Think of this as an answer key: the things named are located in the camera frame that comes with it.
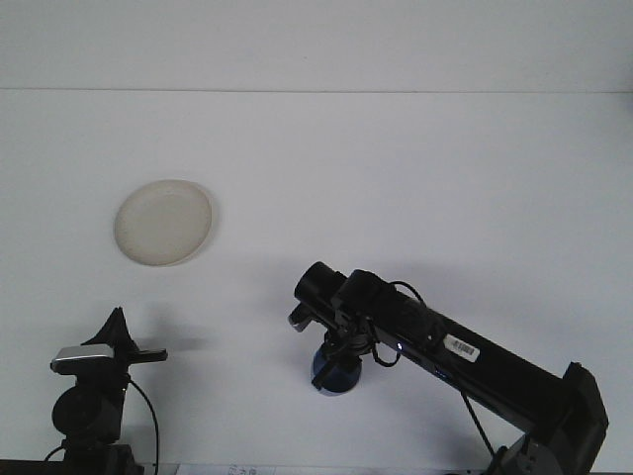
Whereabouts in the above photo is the pale blue cup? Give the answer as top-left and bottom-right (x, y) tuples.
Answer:
(310, 345), (364, 396)

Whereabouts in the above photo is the pale round plate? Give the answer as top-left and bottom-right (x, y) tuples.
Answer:
(114, 178), (216, 268)

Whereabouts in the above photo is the white paper with writing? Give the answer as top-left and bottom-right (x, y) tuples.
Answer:
(173, 463), (279, 475)

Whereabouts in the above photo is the arm grey camera box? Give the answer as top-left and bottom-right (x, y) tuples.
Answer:
(288, 302), (315, 334)
(49, 344), (117, 376)

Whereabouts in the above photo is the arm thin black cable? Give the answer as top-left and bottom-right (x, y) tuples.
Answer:
(129, 378), (162, 469)
(368, 280), (497, 459)

